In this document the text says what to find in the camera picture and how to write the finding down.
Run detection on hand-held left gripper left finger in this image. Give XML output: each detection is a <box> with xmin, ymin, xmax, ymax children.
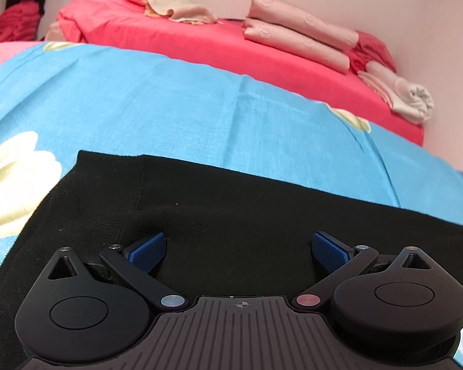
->
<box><xmin>45</xmin><ymin>232</ymin><xmax>189</xmax><ymax>310</ymax></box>

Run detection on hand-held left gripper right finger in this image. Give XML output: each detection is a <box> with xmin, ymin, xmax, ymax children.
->
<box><xmin>292</xmin><ymin>231</ymin><xmax>433</xmax><ymax>311</ymax></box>

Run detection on black pants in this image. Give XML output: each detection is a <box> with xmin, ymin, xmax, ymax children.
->
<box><xmin>0</xmin><ymin>150</ymin><xmax>463</xmax><ymax>370</ymax></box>

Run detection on blue floral bedsheet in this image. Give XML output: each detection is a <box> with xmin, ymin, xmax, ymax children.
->
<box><xmin>0</xmin><ymin>40</ymin><xmax>463</xmax><ymax>370</ymax></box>

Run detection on rolled beige towel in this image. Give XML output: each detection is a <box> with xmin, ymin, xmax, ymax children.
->
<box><xmin>357</xmin><ymin>61</ymin><xmax>435</xmax><ymax>125</ymax></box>

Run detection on red bedsheet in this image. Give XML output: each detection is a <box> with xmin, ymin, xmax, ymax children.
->
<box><xmin>57</xmin><ymin>0</ymin><xmax>425</xmax><ymax>147</ymax></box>

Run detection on pink sheet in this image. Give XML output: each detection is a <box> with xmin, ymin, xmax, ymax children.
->
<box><xmin>0</xmin><ymin>40</ymin><xmax>49</xmax><ymax>80</ymax></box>

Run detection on crumpled beige towel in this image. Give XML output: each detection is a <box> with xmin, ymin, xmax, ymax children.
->
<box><xmin>139</xmin><ymin>0</ymin><xmax>219</xmax><ymax>24</ymax></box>

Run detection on pile of red cloth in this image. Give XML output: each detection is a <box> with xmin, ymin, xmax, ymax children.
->
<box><xmin>0</xmin><ymin>1</ymin><xmax>43</xmax><ymax>46</ymax></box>

